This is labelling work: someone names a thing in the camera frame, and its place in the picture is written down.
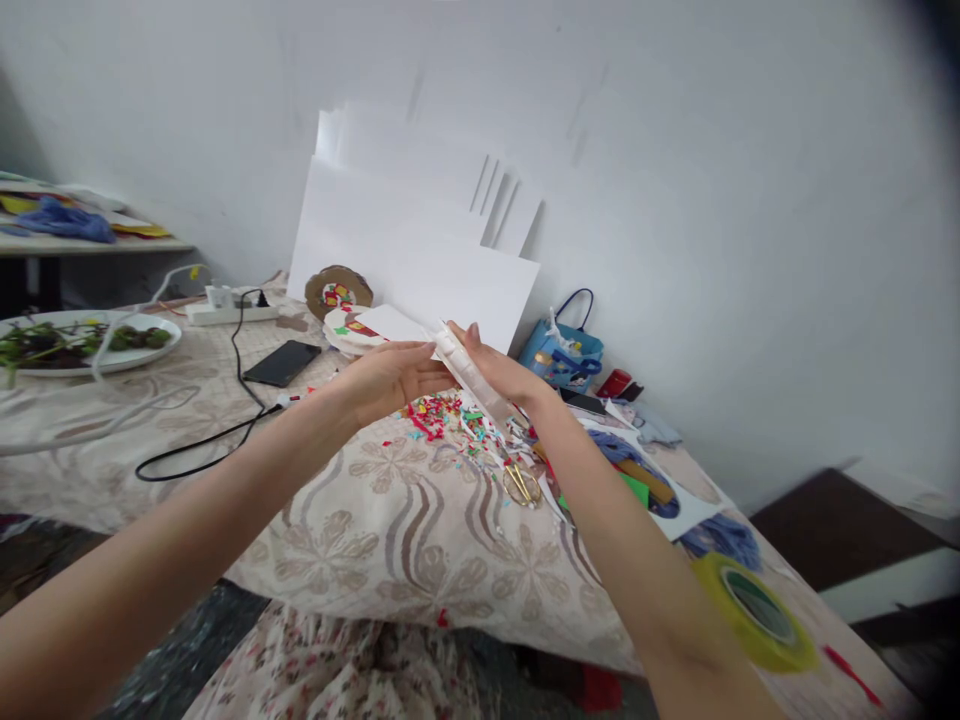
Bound person's left hand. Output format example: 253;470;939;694
338;341;461;433

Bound person's right hand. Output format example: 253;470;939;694
443;320;562;419

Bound person's left fingers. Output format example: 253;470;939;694
408;363;461;397

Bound person's left thumb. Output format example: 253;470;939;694
374;341;438;363

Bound white paper sheet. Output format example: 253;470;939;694
352;302;435;348

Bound pile of coloured paper scraps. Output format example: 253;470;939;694
401;388;560;526

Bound decorated white paper plate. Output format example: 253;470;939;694
323;303;395;355

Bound blue gift bag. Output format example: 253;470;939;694
516;287;606;391

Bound cardboard disc with coloured pieces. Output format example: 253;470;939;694
303;263;375;318

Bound stack of white foam boards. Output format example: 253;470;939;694
287;110;546;361

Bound dark smartphone with white edge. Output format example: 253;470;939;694
557;386;610;417

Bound black smartphone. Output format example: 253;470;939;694
241;338;323;390

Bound gold scissors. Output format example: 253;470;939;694
500;448;544;513

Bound small red container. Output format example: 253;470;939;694
596;368;646;403

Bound beige floral tablecloth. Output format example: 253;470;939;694
0;273;925;720

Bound white power strip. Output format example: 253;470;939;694
184;299;280;326

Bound light blue cloth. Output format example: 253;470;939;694
628;400;685;449

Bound white sheet with coloured shapes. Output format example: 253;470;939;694
581;416;734;543

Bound white oval plate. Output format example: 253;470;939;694
0;308;184;378

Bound person's body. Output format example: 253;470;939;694
179;599;655;720

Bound blue yarn bundle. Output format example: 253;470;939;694
677;512;763;573

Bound green fruits with stems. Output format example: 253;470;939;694
0;317;174;388

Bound side table with craft materials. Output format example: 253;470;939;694
0;168;199;310

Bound yellow green tape roll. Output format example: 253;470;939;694
689;552;821;675

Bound dark wooden furniture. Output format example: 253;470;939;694
749;465;960;650

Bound red plastic strip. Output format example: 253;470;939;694
821;644;887;709

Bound black cable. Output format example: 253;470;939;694
134;287;301;482

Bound thick white cable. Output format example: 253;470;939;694
0;262;205;459

